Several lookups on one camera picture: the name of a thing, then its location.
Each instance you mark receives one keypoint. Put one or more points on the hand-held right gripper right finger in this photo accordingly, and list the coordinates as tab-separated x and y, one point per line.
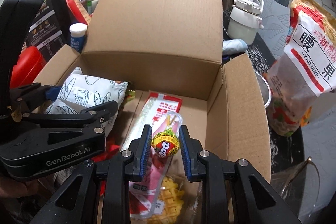
185	153

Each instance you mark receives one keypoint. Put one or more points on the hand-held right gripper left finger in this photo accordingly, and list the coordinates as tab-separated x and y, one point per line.
143	153

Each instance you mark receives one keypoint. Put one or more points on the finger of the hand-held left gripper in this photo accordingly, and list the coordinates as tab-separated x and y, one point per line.
99	112
50	92

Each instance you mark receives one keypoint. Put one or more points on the yellow lollipop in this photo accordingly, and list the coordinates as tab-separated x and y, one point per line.
165	145

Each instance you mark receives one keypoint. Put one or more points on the white line-drawing bread packet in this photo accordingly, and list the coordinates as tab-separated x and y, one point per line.
86	92

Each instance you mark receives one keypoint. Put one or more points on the pink snack packet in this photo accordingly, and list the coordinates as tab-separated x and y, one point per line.
155	176

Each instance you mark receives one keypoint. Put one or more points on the large red gold-print snack packet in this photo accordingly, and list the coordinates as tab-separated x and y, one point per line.
113	148

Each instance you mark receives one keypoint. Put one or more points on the clear waffle packet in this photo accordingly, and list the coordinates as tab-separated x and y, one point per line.
170	197

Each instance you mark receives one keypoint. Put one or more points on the brown cardboard box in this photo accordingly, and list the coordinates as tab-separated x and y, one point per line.
157	29

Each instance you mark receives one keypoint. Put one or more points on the red plastic canister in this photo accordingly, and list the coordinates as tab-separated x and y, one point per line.
29	64

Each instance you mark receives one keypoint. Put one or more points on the small white blue bottle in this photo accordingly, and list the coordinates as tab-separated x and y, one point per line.
78	37

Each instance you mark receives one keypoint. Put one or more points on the black foil bag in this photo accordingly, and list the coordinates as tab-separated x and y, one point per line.
50	29

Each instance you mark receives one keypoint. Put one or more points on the red patterned box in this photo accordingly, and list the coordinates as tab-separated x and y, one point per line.
76	8

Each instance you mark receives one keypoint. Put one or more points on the steel cup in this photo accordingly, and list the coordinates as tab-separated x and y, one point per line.
264	92

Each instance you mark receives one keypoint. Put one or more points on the clear glass mug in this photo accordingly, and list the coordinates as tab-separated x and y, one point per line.
296	187

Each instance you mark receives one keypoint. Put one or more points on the light blue cloth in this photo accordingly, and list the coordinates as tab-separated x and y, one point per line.
233	45

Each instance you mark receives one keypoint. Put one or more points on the red white nut bag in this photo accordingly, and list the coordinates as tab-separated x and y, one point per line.
307	69

